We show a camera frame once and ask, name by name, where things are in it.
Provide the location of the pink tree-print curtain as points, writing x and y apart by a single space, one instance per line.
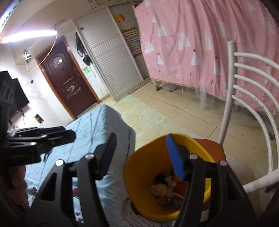
207 43

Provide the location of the white security camera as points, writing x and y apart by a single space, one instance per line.
27 56

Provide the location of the colourful grid wall poster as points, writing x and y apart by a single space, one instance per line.
131 41

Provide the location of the yellow and black wall plate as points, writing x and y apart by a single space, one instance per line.
39 118

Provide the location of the wooden bed frame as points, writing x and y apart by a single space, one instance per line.
156 85

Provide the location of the pale fringed cloth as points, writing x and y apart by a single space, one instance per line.
139 214

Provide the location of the black hanging bags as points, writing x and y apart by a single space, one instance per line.
86 59

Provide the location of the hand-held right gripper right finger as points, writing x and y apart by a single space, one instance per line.
176 159

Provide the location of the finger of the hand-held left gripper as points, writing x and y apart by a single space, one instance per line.
43 131
58 137

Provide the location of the white metal chair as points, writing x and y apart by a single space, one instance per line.
226 87

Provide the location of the light blue striped sheet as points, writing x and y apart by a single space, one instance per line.
91 124

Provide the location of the ceiling light tube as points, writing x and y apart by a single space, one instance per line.
28 36

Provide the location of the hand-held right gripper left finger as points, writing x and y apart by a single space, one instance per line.
105 161

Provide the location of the white louvered wardrobe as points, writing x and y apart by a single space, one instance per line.
109 54

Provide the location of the yellow plastic bin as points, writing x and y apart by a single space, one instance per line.
141 174

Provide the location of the dark brown door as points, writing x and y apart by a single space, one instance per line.
65 83

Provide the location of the person's left hand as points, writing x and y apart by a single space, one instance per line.
18 185

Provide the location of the black flat television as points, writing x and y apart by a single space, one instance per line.
20 102

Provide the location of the yellow wall poster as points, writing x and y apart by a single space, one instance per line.
119 17

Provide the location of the green wall sticker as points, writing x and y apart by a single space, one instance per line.
86 70

